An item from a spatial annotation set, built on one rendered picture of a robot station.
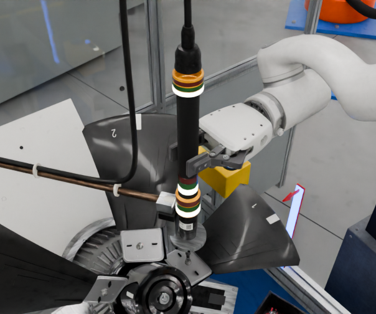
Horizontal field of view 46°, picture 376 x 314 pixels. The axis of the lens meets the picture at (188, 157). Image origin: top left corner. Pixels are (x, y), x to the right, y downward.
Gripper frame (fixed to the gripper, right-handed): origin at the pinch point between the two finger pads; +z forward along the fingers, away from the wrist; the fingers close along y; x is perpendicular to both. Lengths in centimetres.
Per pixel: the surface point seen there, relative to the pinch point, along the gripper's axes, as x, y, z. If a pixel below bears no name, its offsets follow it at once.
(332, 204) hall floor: -147, 41, -142
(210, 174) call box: -45, 28, -31
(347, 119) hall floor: -147, 85, -216
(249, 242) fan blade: -30.8, -3.6, -14.5
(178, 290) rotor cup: -26.3, -5.4, 6.4
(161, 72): -35, 70, -44
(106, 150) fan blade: -11.1, 21.1, 4.0
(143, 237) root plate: -22.0, 6.0, 6.1
